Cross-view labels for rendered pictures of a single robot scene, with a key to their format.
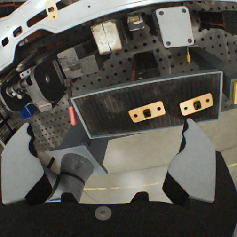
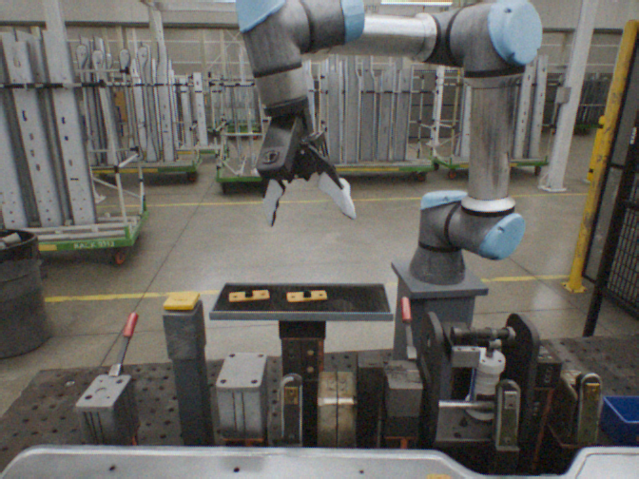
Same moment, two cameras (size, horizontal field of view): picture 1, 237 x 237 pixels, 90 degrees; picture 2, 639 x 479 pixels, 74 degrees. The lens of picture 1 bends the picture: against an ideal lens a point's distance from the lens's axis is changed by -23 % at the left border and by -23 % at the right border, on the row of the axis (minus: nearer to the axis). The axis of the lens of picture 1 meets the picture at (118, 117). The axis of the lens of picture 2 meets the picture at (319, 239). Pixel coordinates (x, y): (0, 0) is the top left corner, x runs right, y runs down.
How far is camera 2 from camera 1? 0.63 m
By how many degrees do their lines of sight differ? 39
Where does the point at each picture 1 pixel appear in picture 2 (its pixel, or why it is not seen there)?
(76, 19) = (391, 459)
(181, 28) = (237, 366)
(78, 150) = (426, 287)
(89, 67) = (369, 355)
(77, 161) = (429, 272)
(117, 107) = (338, 302)
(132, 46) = not seen: outside the picture
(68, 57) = (402, 380)
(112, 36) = (328, 385)
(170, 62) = not seen: hidden behind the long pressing
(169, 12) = (242, 381)
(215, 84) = (221, 306)
